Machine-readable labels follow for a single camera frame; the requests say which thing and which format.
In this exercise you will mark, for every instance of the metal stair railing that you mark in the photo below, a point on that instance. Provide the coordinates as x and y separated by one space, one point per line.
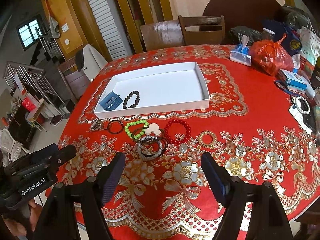
43 77

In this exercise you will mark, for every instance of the white jacket on chair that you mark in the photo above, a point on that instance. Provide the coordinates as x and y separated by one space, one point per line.
90 61

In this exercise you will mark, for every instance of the white patterned gift bag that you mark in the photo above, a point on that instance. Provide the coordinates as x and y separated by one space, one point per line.
310 45

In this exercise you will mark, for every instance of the brown glossy chair back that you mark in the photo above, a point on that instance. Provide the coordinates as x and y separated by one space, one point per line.
161 35

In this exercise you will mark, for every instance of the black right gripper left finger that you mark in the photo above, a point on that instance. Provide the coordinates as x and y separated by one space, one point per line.
109 177

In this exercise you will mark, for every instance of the dark wooden slat chair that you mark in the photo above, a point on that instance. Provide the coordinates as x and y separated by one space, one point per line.
202 29

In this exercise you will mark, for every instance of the blue tissue pack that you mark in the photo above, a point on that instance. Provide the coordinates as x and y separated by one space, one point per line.
240 53

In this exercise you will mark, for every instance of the round dark table top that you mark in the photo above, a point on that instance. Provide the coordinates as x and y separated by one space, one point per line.
247 13

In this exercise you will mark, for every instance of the red plastic bag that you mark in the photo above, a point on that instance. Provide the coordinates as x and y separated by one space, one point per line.
271 56

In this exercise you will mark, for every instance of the black plastic bag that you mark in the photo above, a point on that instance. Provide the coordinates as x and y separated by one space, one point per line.
237 32

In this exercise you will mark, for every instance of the red floral tablecloth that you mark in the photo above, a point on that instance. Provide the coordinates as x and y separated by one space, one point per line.
163 192

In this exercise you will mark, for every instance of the person's left hand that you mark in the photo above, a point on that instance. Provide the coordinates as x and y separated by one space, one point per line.
22 223

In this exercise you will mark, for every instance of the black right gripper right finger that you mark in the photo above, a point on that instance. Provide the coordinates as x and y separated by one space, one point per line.
218 179

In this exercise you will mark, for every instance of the gold ring bangle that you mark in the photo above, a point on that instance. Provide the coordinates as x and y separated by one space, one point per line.
207 139

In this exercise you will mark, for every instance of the left brown wooden chair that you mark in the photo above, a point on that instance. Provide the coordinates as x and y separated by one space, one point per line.
75 81

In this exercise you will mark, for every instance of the white shallow box tray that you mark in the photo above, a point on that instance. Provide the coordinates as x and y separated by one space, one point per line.
163 88

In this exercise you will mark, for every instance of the blue small box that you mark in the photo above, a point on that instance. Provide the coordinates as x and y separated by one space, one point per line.
293 79

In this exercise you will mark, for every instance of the small window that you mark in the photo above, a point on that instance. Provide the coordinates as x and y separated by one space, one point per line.
29 32

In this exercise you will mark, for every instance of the red bag on shelf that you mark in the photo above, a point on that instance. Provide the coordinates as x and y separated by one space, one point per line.
28 104

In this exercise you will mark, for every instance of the blue square hair claw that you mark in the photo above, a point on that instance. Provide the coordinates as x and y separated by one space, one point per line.
111 101

